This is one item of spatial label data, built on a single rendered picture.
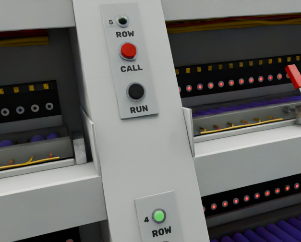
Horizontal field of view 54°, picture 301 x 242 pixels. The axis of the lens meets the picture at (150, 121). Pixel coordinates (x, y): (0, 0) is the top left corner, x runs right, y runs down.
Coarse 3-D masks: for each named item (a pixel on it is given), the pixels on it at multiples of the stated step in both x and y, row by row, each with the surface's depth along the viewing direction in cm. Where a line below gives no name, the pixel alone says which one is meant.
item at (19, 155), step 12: (24, 144) 34; (36, 144) 33; (48, 144) 33; (60, 144) 34; (0, 156) 32; (12, 156) 32; (24, 156) 33; (36, 156) 33; (48, 156) 34; (60, 156) 34; (72, 156) 34; (0, 168) 31
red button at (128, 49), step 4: (124, 44) 30; (128, 44) 30; (124, 48) 30; (128, 48) 30; (132, 48) 30; (124, 52) 30; (128, 52) 30; (132, 52) 30; (124, 56) 30; (128, 56) 30; (132, 56) 30
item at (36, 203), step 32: (0, 128) 42; (32, 128) 43; (96, 160) 27; (0, 192) 26; (32, 192) 26; (64, 192) 27; (96, 192) 28; (0, 224) 26; (32, 224) 26; (64, 224) 27
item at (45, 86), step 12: (24, 84) 43; (36, 84) 43; (48, 84) 44; (0, 96) 42; (12, 96) 43; (24, 96) 43; (36, 96) 43; (48, 96) 44; (0, 108) 42; (12, 108) 43; (24, 108) 43; (0, 120) 42; (12, 120) 43
